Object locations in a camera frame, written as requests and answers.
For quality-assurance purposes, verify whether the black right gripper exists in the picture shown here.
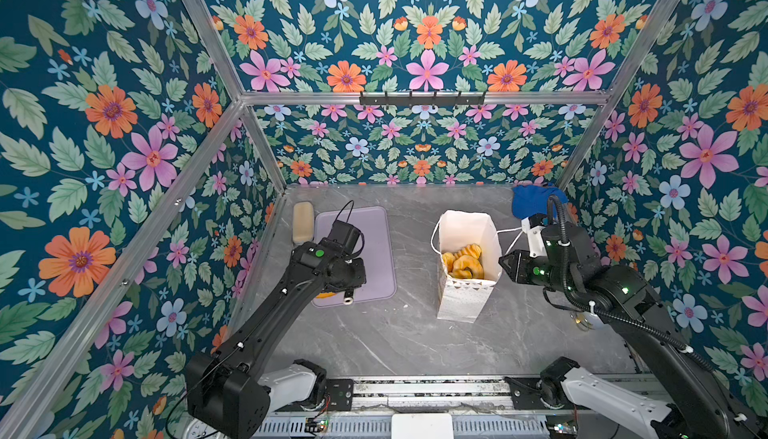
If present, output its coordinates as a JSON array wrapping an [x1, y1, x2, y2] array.
[[494, 248, 577, 300]]

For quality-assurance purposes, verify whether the ribbed spiral bread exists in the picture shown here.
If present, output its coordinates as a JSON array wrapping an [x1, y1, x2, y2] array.
[[457, 244, 483, 260]]

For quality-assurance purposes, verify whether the white cartoon paper bag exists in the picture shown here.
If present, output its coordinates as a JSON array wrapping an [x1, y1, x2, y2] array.
[[430, 210, 522, 323]]

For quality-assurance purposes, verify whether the scalloped yellow bread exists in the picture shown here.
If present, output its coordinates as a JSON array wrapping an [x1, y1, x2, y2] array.
[[441, 252, 456, 273]]

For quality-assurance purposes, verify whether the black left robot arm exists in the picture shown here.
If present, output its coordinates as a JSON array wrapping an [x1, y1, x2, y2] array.
[[184, 240, 366, 438]]

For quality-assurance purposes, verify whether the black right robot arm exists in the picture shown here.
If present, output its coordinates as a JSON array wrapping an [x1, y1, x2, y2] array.
[[498, 195, 767, 438]]

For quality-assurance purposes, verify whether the lilac plastic tray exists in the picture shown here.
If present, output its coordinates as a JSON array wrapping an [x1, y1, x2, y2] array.
[[312, 206, 397, 309]]

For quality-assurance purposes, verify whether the small analog clock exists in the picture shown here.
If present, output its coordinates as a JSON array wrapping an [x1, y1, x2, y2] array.
[[570, 312, 605, 331]]

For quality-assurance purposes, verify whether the blue cap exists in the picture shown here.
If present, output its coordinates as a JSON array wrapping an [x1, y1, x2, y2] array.
[[511, 185, 568, 220]]

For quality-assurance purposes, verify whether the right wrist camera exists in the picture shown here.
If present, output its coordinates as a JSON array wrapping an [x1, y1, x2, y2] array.
[[521, 214, 548, 258]]

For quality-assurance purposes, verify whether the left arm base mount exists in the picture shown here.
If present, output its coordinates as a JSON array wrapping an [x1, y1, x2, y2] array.
[[258, 359, 355, 412]]

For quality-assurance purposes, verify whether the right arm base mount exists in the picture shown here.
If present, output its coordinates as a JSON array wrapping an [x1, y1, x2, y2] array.
[[502, 357, 580, 410]]

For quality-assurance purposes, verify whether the white box on rail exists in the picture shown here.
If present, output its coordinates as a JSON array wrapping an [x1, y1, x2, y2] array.
[[390, 413, 454, 439]]

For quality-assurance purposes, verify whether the black hook rail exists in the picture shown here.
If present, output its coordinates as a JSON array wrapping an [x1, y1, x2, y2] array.
[[358, 91, 486, 108]]

